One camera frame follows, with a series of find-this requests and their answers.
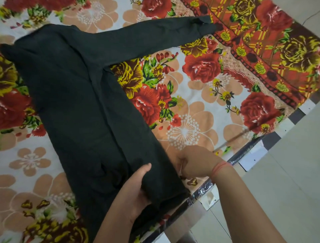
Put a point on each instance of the person's left hand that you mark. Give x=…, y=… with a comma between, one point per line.
x=131, y=192

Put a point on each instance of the person's right hand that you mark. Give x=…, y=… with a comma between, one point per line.
x=196, y=161

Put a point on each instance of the person's left thumb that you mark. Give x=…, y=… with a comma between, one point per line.
x=143, y=172

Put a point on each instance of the person's right fingers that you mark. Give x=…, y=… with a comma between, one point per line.
x=180, y=165

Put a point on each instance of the black long-sleeved garment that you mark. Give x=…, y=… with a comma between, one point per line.
x=85, y=105

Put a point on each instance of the person's right forearm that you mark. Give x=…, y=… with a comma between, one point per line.
x=240, y=207

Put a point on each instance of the person's left forearm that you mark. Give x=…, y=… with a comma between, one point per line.
x=112, y=222

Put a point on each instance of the red thread wristband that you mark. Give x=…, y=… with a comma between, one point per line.
x=219, y=168

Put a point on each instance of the mattress with plastic-wrapped edge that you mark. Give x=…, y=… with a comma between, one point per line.
x=250, y=155

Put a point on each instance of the floral bed sheet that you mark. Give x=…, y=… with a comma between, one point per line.
x=200, y=82

